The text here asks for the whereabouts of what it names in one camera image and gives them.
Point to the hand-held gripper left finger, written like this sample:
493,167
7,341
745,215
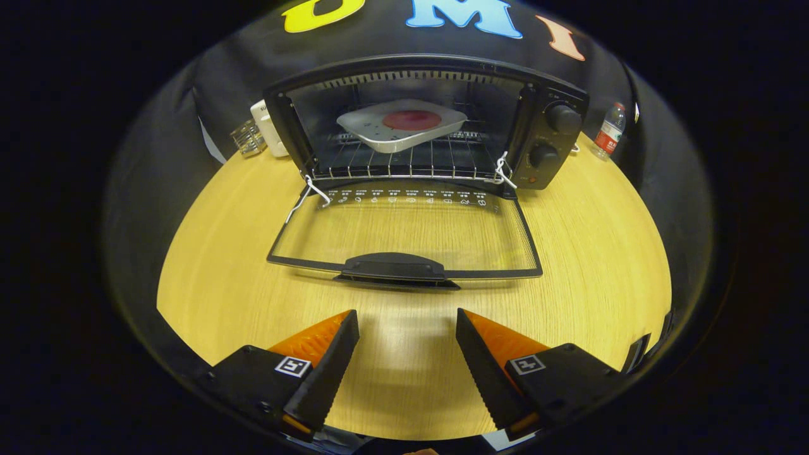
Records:
328,373

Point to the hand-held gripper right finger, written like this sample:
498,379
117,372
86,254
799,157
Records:
483,373

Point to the black toaster oven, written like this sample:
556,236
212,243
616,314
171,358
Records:
537,174

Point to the white square plate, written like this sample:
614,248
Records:
373,129

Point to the pink round food slice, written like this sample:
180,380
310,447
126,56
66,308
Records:
411,120

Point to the white pop-up toaster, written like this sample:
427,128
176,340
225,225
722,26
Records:
268,136

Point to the black chair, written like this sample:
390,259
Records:
666,327
635,355

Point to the clear plastic water bottle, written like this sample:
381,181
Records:
610,133

